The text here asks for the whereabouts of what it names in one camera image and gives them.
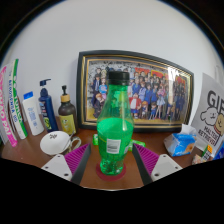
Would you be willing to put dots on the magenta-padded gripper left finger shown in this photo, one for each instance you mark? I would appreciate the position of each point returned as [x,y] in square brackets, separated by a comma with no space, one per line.
[56,166]

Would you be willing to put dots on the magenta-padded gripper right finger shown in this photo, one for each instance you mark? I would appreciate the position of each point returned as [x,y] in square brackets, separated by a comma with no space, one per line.
[165,166]

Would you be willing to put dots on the green plastic drink bottle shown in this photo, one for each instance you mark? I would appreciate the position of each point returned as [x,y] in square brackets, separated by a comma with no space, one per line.
[115,133]

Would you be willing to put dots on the blue tissue pack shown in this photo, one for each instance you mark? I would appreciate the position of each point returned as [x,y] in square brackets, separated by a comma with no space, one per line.
[180,143]

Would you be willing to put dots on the small green packet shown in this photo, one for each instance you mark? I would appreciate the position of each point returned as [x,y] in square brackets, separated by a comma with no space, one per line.
[95,139]
[139,143]

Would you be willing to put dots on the flat round red coaster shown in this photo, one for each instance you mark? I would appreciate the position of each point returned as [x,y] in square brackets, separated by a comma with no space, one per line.
[100,175]

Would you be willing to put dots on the small colourful packet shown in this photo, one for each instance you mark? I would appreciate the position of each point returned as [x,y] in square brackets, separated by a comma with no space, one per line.
[207,152]

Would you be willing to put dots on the brown pump bottle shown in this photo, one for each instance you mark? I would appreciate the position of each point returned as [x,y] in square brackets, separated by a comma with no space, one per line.
[67,118]

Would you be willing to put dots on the white bottle with blue cap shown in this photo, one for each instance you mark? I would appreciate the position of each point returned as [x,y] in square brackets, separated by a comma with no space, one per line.
[32,116]

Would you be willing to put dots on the dark blue pump bottle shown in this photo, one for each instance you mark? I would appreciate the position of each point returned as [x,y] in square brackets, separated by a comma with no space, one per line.
[47,111]

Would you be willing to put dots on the pink long box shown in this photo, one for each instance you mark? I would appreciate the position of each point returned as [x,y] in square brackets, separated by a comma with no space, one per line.
[8,116]

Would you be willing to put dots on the white paper gift bag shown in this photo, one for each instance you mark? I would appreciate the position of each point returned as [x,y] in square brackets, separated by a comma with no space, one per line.
[210,113]

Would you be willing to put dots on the framed group picture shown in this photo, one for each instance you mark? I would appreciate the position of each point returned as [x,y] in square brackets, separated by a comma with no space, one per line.
[150,96]

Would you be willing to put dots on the white and green long box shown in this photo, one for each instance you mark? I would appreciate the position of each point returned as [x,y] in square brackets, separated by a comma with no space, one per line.
[17,106]

